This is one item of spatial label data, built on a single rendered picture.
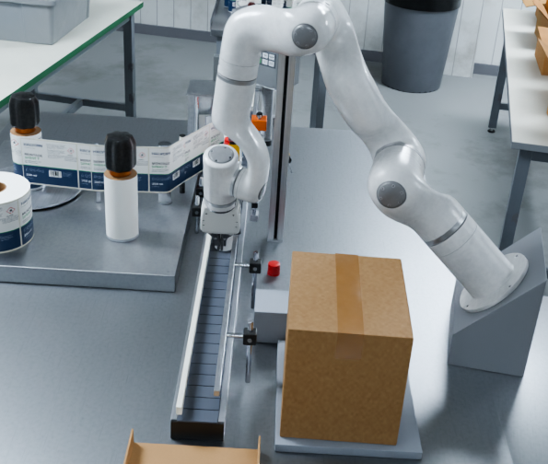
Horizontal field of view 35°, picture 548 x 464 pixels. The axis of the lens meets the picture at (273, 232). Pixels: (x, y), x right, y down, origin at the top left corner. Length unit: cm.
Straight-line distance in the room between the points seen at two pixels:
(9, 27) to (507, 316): 301
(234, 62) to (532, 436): 103
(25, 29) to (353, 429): 301
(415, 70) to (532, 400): 445
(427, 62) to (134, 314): 441
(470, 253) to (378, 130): 35
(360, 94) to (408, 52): 437
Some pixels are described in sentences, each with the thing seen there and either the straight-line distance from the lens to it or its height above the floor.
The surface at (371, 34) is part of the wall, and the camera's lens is 697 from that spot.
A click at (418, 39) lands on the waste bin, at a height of 40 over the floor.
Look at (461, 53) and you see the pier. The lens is 683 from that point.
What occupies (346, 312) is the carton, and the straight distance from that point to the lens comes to 174.
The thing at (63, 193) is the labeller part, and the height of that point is 89.
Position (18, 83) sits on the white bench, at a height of 80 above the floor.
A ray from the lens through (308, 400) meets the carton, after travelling 178.
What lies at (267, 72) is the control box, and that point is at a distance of 236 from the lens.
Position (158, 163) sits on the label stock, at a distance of 257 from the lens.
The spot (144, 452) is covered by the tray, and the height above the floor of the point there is 83.
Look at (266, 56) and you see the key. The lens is 235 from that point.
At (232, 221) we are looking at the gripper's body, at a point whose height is 104.
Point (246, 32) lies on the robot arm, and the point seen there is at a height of 155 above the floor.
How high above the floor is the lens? 208
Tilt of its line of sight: 29 degrees down
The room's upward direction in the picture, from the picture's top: 4 degrees clockwise
